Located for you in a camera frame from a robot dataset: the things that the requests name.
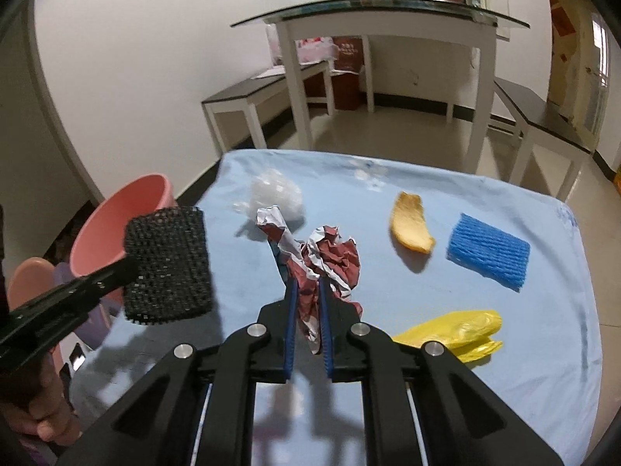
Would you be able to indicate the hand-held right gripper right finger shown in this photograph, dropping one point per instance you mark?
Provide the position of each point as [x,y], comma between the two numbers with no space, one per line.
[327,340]

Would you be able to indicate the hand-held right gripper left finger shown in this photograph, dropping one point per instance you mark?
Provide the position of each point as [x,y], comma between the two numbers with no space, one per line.
[289,330]

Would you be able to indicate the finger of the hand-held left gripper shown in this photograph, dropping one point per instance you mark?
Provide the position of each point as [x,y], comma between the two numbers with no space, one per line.
[77,284]
[82,303]

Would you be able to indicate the pink plastic basin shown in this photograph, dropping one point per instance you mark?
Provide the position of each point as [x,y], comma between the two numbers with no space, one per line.
[111,213]

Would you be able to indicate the red silver wrapper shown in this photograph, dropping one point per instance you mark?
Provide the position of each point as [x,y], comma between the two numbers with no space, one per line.
[334,257]

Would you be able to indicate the black foam net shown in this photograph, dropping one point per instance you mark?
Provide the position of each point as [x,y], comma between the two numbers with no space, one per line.
[167,262]

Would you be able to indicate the person's left hand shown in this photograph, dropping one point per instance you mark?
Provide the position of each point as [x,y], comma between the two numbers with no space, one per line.
[48,407]

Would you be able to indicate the purple plastic stool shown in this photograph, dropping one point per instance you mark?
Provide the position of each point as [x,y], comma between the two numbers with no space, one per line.
[97,325]

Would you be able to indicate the pink plastic stool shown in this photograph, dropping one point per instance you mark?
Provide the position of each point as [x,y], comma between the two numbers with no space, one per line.
[29,281]

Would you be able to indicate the light blue floral cloth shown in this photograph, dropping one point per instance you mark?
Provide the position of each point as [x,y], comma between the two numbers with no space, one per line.
[388,291]

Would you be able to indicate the yellow plastic bag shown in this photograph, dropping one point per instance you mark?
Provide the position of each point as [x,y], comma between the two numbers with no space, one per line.
[461,330]

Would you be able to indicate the white plastic bag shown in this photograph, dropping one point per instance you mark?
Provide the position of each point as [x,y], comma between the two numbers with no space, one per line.
[276,194]

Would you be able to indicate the orange fruit peel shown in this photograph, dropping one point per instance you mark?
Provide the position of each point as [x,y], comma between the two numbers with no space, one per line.
[410,225]

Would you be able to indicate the blue foam net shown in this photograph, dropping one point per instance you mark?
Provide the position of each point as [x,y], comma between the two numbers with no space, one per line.
[487,252]

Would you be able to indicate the dark top white bench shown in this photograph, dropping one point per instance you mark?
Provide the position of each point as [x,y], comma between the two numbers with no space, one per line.
[533,102]
[242,92]

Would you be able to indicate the white paper sheet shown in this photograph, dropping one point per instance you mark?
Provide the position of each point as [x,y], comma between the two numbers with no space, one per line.
[268,73]

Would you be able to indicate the red cardboard box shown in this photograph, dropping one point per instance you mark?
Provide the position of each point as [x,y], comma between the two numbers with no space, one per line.
[347,77]

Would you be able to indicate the pink printed plastic bag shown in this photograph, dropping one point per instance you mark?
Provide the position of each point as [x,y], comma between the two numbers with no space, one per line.
[315,51]

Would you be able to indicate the white table with glass top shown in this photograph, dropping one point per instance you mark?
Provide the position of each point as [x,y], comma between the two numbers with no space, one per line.
[388,24]

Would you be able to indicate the white door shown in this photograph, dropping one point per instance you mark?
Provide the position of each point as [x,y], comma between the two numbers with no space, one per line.
[601,58]

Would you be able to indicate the red paper wall decoration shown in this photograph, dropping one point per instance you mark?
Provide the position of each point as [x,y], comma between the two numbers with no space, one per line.
[563,9]

